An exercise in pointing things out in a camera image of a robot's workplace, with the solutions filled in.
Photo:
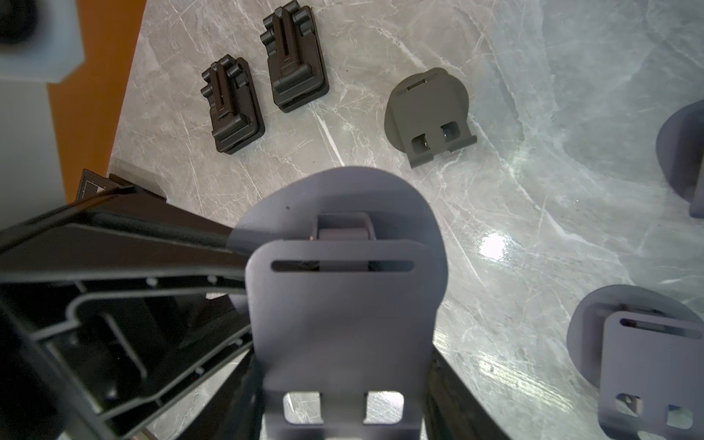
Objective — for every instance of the purple-grey phone stand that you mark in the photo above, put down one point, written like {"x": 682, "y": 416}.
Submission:
{"x": 679, "y": 150}
{"x": 346, "y": 272}
{"x": 643, "y": 351}

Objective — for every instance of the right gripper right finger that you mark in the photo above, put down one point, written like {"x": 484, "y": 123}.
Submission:
{"x": 451, "y": 411}

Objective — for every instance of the black phone stand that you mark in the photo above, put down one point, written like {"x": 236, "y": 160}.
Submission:
{"x": 296, "y": 63}
{"x": 234, "y": 107}

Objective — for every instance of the dark grey round phone stand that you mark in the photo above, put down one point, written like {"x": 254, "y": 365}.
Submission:
{"x": 426, "y": 115}

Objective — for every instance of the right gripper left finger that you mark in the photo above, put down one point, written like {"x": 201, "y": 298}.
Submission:
{"x": 112, "y": 310}

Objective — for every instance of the black phone stand left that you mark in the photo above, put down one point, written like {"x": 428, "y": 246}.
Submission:
{"x": 234, "y": 107}

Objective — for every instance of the black phone stand right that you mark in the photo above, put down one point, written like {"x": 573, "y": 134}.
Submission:
{"x": 296, "y": 63}

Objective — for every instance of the black white checkerboard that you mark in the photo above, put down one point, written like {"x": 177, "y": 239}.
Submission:
{"x": 93, "y": 184}

